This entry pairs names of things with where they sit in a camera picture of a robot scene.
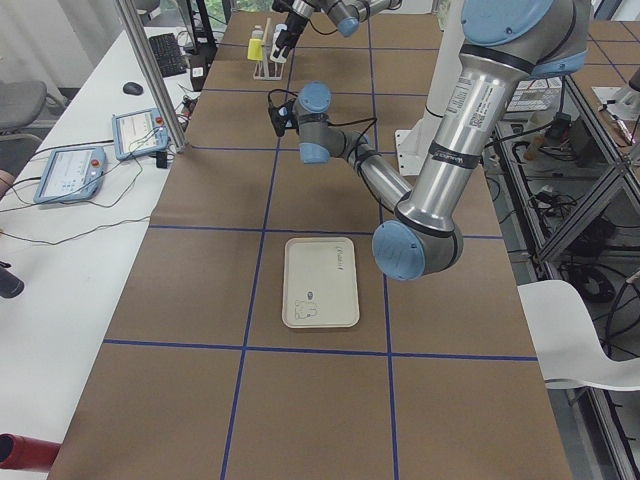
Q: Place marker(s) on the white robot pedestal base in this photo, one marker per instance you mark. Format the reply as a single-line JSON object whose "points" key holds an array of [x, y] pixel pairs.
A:
{"points": [[412, 145]]}

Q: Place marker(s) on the red cylinder bottle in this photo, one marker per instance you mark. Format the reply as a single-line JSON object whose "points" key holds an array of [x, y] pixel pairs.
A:
{"points": [[27, 454]]}

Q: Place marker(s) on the yellow plastic cup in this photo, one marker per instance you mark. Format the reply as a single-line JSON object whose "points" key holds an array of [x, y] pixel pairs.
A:
{"points": [[255, 49]]}

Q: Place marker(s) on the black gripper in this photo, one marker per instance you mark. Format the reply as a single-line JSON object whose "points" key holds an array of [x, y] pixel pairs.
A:
{"points": [[293, 21]]}

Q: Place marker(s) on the white wire cup rack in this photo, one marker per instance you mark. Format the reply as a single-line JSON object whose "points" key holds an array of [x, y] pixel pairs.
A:
{"points": [[266, 69]]}

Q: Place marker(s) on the cream plastic tray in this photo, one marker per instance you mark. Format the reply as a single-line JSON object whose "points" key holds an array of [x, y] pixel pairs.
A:
{"points": [[320, 283]]}

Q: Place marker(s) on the teach pendant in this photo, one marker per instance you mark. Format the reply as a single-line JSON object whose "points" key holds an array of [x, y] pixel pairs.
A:
{"points": [[139, 133], [71, 174]]}

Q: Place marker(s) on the black keyboard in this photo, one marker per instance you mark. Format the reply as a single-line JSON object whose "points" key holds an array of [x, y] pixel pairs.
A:
{"points": [[167, 53]]}

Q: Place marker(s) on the aluminium frame post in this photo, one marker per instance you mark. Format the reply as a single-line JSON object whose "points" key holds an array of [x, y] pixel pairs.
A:
{"points": [[138, 39]]}

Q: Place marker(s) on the light blue cup back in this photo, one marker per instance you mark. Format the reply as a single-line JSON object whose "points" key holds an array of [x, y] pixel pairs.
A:
{"points": [[281, 38]]}

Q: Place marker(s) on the white plastic chair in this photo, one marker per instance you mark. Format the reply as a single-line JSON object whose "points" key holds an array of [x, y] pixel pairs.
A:
{"points": [[566, 343]]}

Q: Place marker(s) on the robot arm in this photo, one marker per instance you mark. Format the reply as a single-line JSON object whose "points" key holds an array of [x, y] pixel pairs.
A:
{"points": [[345, 15], [504, 43]]}

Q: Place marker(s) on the black computer mouse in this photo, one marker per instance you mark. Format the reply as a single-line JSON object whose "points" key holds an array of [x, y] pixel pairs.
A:
{"points": [[132, 88]]}

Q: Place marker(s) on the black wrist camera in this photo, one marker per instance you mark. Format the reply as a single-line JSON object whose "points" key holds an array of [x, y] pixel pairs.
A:
{"points": [[282, 118]]}

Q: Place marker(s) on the teach pendant far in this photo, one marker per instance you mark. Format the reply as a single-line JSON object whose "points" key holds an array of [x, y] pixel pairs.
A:
{"points": [[139, 133]]}

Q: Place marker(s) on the teach pendant near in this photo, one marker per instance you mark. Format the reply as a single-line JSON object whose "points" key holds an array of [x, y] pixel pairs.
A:
{"points": [[71, 174]]}

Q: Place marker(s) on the grey plastic cup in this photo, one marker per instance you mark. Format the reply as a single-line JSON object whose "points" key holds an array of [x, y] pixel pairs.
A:
{"points": [[257, 32]]}

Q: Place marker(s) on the grey office chair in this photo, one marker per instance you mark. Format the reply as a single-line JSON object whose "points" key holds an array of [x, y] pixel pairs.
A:
{"points": [[22, 103]]}

